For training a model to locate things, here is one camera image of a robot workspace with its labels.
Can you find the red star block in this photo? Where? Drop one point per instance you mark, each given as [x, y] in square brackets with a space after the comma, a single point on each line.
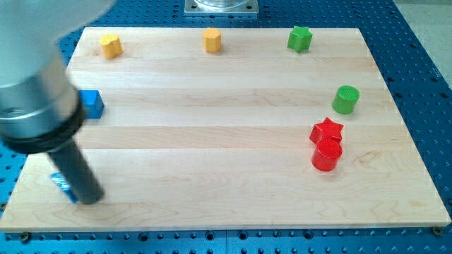
[327, 129]

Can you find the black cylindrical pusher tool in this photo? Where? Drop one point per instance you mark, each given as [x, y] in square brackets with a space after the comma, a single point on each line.
[70, 162]

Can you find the green star block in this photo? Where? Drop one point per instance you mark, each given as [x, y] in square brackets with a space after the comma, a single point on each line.
[299, 39]

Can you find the red cylinder block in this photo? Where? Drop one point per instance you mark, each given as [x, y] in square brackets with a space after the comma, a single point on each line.
[326, 154]

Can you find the yellow hexagon block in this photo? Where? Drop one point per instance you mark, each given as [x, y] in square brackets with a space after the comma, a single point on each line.
[212, 40]

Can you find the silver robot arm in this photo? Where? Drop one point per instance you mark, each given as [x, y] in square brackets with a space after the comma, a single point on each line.
[41, 110]

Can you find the blue cube block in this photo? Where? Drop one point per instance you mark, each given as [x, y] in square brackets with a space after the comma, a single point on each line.
[93, 103]

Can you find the light wooden board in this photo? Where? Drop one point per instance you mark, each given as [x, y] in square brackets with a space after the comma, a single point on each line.
[190, 140]

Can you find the green cylinder block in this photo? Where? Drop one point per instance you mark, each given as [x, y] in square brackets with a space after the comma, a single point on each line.
[345, 99]

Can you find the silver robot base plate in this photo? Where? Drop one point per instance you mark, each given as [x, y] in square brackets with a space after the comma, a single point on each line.
[220, 6]

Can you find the blue flat block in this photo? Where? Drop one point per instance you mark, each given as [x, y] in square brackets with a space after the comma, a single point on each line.
[59, 180]

